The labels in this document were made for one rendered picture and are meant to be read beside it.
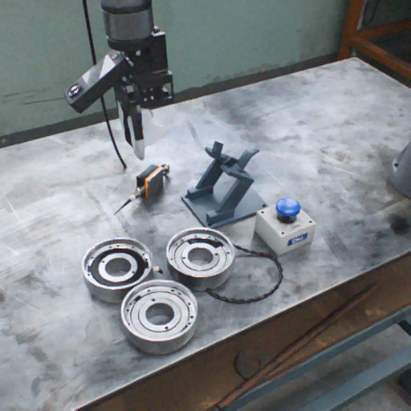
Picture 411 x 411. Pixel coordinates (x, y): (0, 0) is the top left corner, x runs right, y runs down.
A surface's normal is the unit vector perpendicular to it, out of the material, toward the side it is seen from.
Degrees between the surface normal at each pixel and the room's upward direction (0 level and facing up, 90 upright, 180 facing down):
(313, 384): 0
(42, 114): 90
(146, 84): 87
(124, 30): 89
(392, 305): 0
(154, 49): 87
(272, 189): 0
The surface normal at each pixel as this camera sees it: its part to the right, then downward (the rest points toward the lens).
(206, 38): 0.50, 0.58
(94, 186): 0.04, -0.76
